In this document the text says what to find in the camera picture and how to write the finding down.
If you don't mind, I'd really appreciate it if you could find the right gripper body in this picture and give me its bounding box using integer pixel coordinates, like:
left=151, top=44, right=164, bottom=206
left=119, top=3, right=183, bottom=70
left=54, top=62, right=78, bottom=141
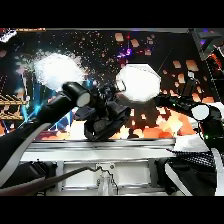
left=164, top=95, right=193, bottom=117

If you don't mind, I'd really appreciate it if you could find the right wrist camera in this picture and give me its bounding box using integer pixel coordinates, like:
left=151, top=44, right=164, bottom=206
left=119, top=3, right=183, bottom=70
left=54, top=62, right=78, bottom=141
left=184, top=75, right=200, bottom=100

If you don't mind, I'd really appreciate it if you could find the silver frame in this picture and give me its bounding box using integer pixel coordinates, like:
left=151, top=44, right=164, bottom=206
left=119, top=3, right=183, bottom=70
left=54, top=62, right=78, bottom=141
left=13, top=28, right=224, bottom=197

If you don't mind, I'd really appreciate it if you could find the black cable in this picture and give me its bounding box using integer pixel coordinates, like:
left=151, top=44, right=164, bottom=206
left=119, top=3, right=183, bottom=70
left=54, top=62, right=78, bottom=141
left=0, top=165, right=101, bottom=197

